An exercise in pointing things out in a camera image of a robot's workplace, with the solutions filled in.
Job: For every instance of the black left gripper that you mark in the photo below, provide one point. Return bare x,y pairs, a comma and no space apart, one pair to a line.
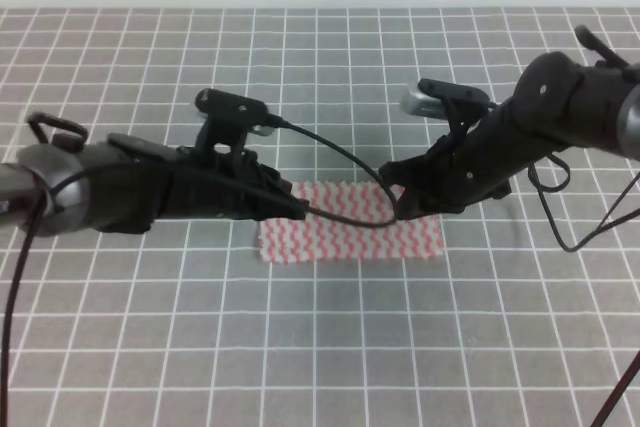
190,194

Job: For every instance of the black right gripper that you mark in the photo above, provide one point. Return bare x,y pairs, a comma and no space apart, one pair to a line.
455,174

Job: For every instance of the pink striped towel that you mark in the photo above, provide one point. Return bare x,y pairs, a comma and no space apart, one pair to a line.
318,239

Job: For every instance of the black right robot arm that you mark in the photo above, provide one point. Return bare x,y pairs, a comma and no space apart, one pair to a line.
556,104

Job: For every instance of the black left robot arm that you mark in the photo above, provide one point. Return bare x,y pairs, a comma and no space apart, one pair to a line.
125,184

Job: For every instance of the grey checked tablecloth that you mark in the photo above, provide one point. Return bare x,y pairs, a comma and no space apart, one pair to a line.
186,326

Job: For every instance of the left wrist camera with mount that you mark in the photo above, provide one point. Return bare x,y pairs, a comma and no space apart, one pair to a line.
229,119

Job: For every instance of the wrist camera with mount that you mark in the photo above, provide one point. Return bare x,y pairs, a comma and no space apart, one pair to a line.
229,119
461,106

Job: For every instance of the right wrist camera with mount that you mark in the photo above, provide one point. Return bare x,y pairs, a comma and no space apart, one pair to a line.
461,106

